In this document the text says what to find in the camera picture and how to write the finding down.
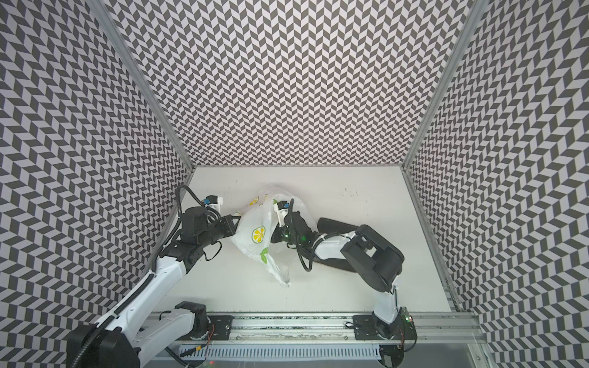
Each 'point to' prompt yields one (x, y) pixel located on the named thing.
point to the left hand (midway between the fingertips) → (242, 219)
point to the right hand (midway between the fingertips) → (263, 234)
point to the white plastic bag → (259, 223)
